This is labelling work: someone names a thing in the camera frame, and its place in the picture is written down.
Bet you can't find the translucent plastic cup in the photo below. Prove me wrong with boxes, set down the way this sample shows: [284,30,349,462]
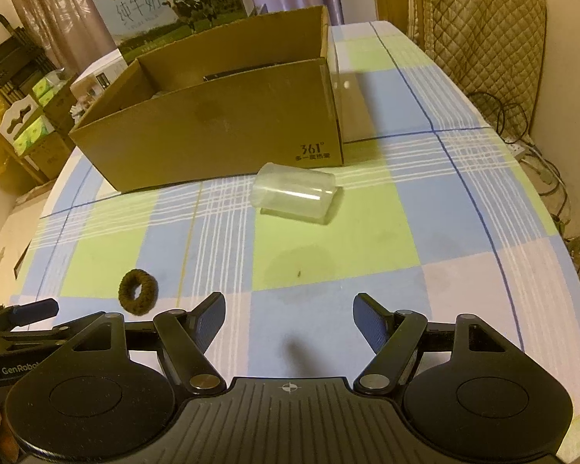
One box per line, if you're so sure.
[249,162,345,224]

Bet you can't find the milk carton gift box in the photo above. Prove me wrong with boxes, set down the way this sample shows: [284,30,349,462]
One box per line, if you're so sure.
[93,0,256,63]

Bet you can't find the large open cardboard box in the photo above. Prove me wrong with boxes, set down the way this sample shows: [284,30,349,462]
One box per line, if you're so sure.
[71,6,343,193]

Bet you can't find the cardboard box with tissues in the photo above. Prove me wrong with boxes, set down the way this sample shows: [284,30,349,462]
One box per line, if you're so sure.
[0,68,76,184]

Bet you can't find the white appliance box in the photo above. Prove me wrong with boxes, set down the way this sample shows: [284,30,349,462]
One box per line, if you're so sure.
[70,49,128,108]

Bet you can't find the black folding cart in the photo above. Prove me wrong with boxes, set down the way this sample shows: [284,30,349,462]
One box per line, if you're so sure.
[0,14,56,105]

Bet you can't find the black shaver box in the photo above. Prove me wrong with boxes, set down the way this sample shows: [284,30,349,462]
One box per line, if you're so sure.
[203,67,252,82]

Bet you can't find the brown hair scrunchie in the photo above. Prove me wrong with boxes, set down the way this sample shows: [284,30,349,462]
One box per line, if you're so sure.
[118,268,158,316]

